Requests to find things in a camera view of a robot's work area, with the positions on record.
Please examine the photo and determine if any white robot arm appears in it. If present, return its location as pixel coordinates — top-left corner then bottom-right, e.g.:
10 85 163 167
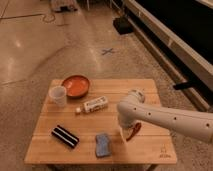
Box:
117 90 213 144

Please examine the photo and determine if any dark red pepper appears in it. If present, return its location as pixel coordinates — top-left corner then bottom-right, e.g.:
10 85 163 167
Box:
126 122 142 141

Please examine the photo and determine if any white equipment on floor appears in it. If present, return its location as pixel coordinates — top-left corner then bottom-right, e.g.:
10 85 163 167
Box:
50 0 77 12

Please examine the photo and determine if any orange ceramic bowl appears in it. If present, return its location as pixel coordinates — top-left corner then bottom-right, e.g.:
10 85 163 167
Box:
62 75 90 98

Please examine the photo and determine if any black white striped block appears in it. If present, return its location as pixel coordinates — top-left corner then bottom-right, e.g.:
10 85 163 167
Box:
51 125 79 148

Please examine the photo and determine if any wooden slatted table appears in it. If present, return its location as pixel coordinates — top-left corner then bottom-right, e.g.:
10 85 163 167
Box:
25 79 177 165

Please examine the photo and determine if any black object on floor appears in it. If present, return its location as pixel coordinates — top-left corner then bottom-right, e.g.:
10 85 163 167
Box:
113 17 133 35

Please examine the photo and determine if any small white labelled bottle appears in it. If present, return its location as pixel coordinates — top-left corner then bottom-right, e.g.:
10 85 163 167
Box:
75 96 108 114

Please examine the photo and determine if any translucent plastic cup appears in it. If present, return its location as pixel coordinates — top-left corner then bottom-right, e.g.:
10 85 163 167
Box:
49 86 67 107

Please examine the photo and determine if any long white black bench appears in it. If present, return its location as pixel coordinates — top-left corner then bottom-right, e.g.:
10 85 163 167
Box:
109 0 213 113

